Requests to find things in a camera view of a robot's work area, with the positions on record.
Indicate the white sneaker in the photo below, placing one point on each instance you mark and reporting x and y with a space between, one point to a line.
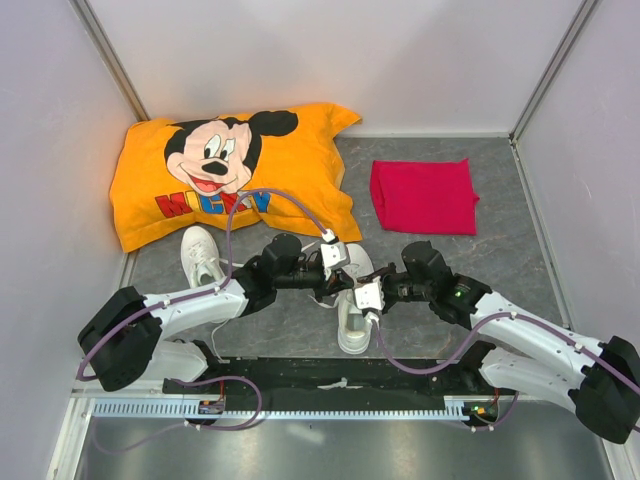
354 331
200 258

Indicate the slotted aluminium cable duct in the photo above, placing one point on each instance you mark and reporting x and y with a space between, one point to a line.
197 410

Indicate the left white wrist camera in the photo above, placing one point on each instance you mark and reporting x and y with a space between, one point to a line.
334 253

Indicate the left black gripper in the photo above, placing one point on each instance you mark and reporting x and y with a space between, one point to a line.
340 281

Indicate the red folded cloth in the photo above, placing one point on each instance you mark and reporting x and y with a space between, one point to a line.
436 198

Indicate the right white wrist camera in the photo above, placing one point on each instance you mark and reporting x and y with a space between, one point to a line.
369 299

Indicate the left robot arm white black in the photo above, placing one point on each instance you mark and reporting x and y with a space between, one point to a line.
124 336

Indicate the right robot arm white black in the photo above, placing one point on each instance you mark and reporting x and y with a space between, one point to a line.
513 349

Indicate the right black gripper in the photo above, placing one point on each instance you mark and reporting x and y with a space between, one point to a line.
387 304

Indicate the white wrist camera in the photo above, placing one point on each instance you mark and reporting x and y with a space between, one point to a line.
369 299
334 253

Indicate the orange Mickey Mouse pillow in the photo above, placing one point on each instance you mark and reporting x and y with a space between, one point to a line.
279 167

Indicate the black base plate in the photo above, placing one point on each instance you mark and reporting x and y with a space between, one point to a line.
341 383

